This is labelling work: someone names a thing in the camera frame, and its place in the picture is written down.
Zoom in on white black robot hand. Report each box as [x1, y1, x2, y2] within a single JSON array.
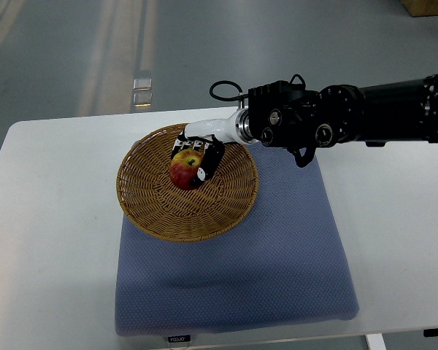
[[171, 108, 253, 189]]

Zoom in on red yellow apple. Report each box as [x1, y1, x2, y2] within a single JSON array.
[[169, 149, 203, 190]]

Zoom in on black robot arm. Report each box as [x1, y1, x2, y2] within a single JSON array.
[[245, 74, 438, 167]]

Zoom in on brown wicker basket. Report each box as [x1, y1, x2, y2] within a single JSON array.
[[116, 124, 258, 242]]

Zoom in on floor socket plates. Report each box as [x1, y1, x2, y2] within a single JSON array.
[[132, 77, 153, 108]]

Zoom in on blue grey cushion mat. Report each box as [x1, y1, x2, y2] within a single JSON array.
[[115, 144, 359, 336]]

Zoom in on black label tag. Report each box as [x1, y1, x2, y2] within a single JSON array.
[[167, 335, 191, 343]]

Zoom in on wooden box corner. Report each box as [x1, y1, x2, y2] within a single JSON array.
[[401, 0, 438, 18]]

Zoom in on white table leg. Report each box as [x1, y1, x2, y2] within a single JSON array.
[[365, 333, 387, 350]]

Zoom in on black cable loop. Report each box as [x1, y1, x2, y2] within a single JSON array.
[[209, 80, 251, 105]]

